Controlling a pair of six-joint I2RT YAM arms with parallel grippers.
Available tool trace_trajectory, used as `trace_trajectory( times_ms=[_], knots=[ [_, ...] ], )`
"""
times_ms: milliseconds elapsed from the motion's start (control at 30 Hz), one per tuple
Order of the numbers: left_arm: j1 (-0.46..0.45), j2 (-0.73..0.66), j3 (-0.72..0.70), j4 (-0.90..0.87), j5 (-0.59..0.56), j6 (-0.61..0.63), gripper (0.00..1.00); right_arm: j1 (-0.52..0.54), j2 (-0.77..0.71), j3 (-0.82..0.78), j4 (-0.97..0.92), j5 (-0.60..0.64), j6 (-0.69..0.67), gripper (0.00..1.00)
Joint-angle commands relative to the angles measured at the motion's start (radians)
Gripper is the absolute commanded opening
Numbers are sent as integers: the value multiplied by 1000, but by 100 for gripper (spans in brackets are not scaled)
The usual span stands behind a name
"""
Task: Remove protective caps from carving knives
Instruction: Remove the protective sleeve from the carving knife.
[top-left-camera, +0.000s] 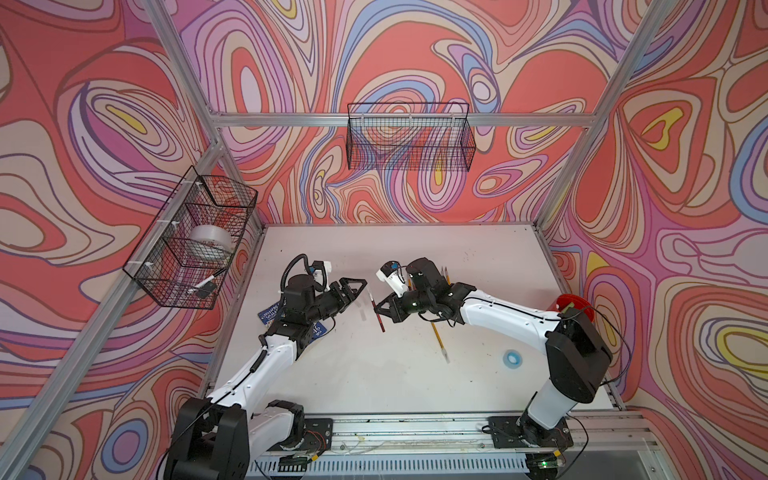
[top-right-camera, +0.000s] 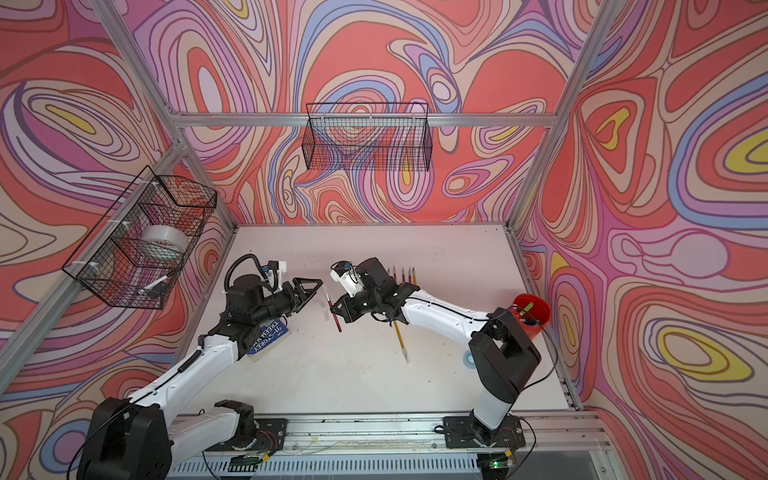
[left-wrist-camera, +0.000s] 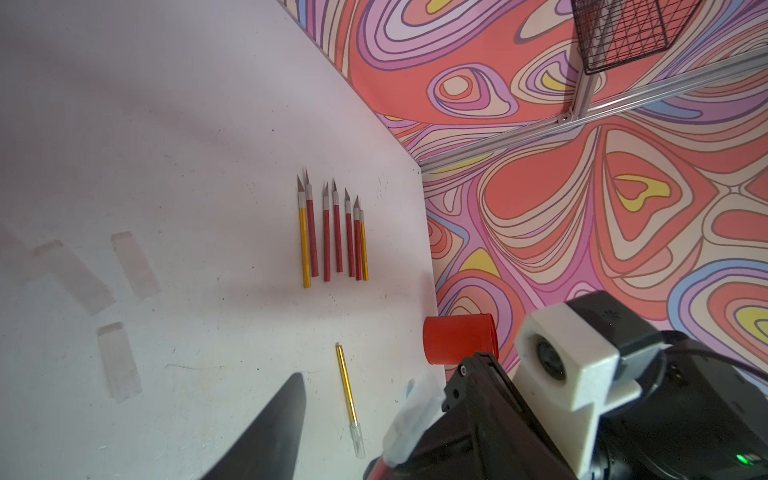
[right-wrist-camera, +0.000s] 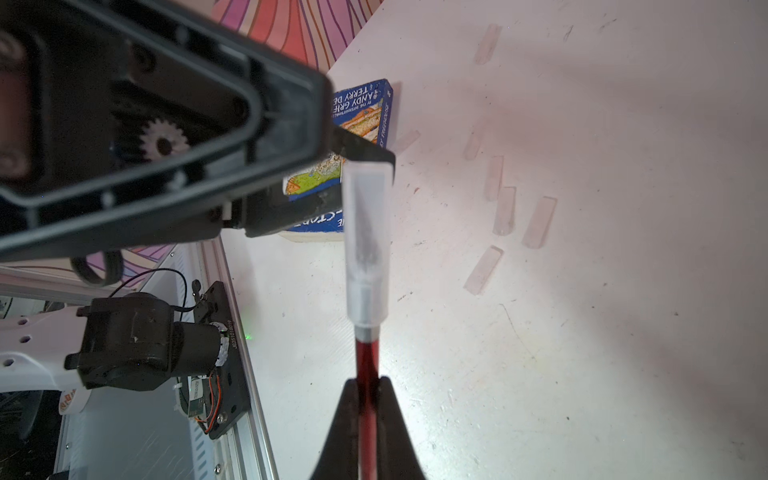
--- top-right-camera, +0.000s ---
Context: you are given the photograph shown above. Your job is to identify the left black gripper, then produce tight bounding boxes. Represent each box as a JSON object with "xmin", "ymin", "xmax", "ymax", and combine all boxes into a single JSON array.
[{"xmin": 249, "ymin": 279, "xmax": 321, "ymax": 329}]

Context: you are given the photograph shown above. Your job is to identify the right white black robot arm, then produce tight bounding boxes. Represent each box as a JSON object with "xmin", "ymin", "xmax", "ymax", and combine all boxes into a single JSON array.
[{"xmin": 330, "ymin": 257, "xmax": 541, "ymax": 446}]

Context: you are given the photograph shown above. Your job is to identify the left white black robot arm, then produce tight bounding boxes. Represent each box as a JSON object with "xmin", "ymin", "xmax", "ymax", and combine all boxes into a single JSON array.
[{"xmin": 67, "ymin": 274, "xmax": 323, "ymax": 479}]

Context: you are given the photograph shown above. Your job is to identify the blue treehouse paperback book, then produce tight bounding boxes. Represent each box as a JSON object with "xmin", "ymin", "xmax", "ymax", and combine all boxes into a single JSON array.
[{"xmin": 247, "ymin": 318, "xmax": 290, "ymax": 362}]

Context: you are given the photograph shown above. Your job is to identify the blue tape roll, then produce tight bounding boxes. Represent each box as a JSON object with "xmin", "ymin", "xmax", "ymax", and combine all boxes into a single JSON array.
[{"xmin": 463, "ymin": 351, "xmax": 475, "ymax": 370}]

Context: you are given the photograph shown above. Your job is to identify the red plastic cup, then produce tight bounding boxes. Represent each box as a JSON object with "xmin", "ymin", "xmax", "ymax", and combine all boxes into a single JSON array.
[{"xmin": 513, "ymin": 294, "xmax": 551, "ymax": 328}]

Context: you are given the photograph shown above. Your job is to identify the small object in left basket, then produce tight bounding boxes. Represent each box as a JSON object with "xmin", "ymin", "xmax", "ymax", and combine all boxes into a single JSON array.
[{"xmin": 139, "ymin": 275, "xmax": 169, "ymax": 299}]

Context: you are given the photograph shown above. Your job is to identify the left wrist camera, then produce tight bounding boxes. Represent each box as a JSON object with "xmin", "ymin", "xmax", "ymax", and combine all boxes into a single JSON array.
[{"xmin": 224, "ymin": 254, "xmax": 287, "ymax": 293}]

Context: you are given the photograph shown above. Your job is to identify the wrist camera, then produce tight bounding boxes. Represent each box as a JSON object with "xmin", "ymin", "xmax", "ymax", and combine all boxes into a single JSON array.
[
  {"xmin": 224, "ymin": 254, "xmax": 287, "ymax": 293},
  {"xmin": 331, "ymin": 260, "xmax": 364, "ymax": 297}
]

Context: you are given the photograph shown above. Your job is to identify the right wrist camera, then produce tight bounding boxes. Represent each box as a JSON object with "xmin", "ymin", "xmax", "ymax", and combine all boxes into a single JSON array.
[{"xmin": 331, "ymin": 260, "xmax": 364, "ymax": 297}]

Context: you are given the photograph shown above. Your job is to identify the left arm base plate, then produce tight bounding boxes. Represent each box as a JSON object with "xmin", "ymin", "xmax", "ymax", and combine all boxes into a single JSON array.
[{"xmin": 206, "ymin": 418, "xmax": 288, "ymax": 454}]

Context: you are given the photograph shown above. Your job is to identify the grey duct tape roll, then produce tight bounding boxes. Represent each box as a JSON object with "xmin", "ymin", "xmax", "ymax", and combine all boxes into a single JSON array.
[{"xmin": 140, "ymin": 225, "xmax": 189, "ymax": 262}]

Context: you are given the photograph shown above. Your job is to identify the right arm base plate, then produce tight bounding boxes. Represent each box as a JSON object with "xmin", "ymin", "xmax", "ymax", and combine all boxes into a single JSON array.
[{"xmin": 434, "ymin": 415, "xmax": 526, "ymax": 452}]

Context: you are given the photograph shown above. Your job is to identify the black wire basket back wall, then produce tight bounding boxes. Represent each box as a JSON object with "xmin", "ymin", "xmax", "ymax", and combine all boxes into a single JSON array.
[{"xmin": 301, "ymin": 101, "xmax": 433, "ymax": 172}]

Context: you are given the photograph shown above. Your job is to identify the black wire basket wall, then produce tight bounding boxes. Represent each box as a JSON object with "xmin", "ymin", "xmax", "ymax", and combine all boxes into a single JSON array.
[
  {"xmin": 301, "ymin": 101, "xmax": 433, "ymax": 172},
  {"xmin": 61, "ymin": 167, "xmax": 218, "ymax": 310}
]

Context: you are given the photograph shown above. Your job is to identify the black wire basket left wall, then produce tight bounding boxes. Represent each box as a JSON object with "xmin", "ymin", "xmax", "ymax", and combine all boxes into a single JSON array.
[{"xmin": 61, "ymin": 167, "xmax": 218, "ymax": 310}]

